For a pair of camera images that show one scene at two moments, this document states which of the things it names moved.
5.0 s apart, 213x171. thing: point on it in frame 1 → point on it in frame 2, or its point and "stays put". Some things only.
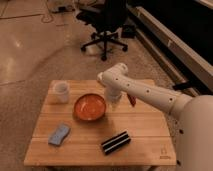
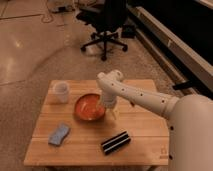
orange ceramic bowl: [89, 106] stays put
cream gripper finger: [114, 104] → [115, 113]
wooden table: [79, 126] stays put
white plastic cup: [60, 91] stays put
